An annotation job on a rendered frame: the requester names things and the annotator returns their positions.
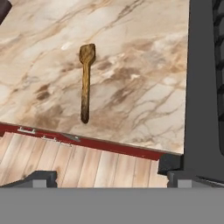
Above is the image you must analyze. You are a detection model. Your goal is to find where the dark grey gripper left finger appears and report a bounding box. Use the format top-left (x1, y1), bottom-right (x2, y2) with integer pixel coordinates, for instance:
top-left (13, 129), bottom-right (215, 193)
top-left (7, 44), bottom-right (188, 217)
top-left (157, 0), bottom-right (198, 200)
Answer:
top-left (2, 170), bottom-right (58, 189)

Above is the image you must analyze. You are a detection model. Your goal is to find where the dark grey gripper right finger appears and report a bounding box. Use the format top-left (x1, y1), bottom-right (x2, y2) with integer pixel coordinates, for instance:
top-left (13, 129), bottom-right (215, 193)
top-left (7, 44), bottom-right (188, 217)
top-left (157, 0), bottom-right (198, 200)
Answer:
top-left (166, 170), bottom-right (224, 189)

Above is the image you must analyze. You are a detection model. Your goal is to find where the brown wooden spatula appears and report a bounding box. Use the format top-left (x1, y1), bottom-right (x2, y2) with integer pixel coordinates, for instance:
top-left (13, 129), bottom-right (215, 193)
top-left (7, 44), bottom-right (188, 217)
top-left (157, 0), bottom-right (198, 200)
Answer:
top-left (78, 43), bottom-right (97, 124)

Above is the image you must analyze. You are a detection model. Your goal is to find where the red cupboard front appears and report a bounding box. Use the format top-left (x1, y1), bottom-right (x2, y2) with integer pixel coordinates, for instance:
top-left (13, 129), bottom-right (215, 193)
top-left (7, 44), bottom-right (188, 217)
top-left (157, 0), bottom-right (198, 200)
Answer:
top-left (0, 122), bottom-right (165, 162)

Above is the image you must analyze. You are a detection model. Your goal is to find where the dark grey stove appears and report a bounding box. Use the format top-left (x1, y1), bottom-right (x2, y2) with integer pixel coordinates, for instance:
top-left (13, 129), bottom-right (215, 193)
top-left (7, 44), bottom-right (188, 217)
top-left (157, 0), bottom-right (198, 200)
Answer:
top-left (157, 0), bottom-right (224, 186)

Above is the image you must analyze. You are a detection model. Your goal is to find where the dark brown round object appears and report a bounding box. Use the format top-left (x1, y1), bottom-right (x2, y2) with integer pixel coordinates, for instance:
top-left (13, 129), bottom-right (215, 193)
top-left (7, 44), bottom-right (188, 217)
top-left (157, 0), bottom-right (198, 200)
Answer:
top-left (0, 0), bottom-right (13, 26)

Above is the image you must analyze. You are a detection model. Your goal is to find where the silver cupboard handle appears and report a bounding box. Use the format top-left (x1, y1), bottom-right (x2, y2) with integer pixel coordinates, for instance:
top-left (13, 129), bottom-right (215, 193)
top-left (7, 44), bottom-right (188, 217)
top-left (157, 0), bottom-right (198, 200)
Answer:
top-left (40, 135), bottom-right (73, 148)
top-left (17, 126), bottom-right (38, 136)

